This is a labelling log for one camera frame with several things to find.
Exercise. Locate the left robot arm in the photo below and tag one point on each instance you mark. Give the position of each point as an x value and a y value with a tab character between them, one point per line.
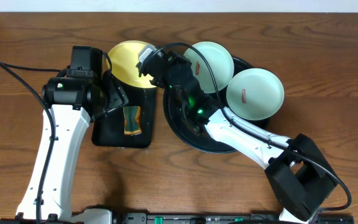
77	96

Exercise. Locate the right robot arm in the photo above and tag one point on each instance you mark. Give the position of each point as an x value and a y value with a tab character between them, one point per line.
297	171

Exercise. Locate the green and orange sponge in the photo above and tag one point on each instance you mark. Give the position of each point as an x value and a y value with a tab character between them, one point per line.
132	120

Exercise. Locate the yellow plate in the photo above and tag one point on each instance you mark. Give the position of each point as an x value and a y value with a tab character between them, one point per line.
124	58

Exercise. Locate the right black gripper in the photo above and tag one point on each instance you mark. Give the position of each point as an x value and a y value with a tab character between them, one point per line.
173	57

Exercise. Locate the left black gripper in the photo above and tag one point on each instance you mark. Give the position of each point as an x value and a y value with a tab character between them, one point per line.
114	98

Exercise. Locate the light blue plate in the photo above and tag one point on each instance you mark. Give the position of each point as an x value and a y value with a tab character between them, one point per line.
220	61
255	94

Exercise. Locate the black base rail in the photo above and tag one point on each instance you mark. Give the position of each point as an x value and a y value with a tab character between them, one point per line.
197	218

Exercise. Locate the rectangular black tray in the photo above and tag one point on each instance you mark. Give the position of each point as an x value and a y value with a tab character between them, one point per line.
109	131

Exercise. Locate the light blue plate top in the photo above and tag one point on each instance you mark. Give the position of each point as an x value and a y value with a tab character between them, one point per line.
220	61

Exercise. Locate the round black tray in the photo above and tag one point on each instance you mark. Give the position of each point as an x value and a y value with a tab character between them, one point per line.
204	142

